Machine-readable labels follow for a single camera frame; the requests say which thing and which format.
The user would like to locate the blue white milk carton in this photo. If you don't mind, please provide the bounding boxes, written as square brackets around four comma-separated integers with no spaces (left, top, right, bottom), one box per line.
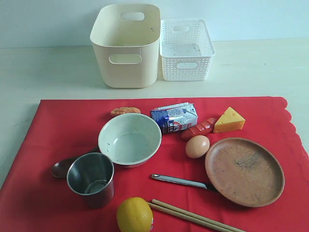
[150,102,198,134]

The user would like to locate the fried chicken strip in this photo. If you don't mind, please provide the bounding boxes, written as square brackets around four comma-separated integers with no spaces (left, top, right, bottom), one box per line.
[110,107,141,117]

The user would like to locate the red toy sausage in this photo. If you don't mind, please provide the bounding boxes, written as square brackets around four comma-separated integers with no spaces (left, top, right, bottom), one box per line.
[181,117,217,141]

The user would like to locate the brown egg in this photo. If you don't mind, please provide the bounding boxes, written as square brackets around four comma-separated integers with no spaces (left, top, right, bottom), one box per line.
[185,135,210,159]

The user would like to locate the yellow lemon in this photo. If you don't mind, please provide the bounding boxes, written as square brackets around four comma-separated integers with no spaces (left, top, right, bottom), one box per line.
[116,197,153,232]

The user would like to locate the light green bowl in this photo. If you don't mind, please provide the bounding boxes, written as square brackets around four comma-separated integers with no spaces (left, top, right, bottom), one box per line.
[98,113,162,168]

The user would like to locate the white perforated basket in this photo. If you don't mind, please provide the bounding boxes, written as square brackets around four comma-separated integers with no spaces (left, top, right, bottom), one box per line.
[159,19,215,82]

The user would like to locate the metal table knife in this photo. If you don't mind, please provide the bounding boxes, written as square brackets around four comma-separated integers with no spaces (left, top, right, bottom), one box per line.
[151,174,218,192]

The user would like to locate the cream plastic bin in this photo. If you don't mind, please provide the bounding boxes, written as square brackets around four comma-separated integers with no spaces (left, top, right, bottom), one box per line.
[90,3,160,88]

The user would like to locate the stainless steel cup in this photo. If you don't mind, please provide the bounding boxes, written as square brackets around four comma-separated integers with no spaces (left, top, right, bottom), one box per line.
[66,152,114,209]

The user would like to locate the red tablecloth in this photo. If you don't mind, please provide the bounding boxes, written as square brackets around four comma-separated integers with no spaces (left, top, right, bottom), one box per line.
[0,97,309,232]

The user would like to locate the upper wooden chopstick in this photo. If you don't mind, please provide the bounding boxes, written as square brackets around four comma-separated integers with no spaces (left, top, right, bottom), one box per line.
[151,199,243,232]

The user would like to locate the wooden chopstick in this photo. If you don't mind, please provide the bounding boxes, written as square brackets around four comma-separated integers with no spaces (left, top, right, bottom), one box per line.
[151,199,243,232]
[148,203,230,232]

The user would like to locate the brown wooden plate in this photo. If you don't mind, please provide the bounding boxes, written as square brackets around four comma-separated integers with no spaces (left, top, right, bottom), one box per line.
[205,137,285,207]

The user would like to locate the dark brown spoon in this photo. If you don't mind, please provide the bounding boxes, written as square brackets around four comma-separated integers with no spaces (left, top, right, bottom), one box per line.
[51,146,101,178]

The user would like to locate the lower wooden chopstick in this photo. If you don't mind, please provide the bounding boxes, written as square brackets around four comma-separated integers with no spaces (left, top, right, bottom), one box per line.
[148,203,230,232]

